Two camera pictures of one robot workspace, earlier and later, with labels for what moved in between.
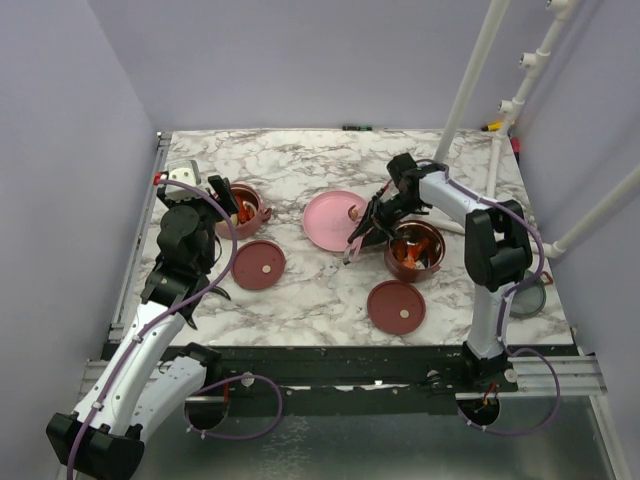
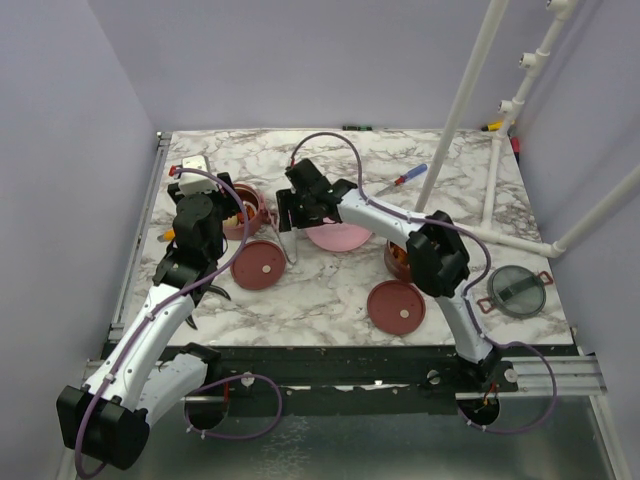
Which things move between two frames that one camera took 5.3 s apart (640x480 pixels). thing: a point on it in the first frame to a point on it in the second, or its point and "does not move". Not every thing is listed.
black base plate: x=347 y=372 does not move
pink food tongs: x=354 y=249 to x=288 y=240
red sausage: x=244 y=214 does not move
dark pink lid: x=396 y=307 does not move
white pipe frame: x=530 y=66 does not move
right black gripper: x=374 y=218 to x=285 y=200
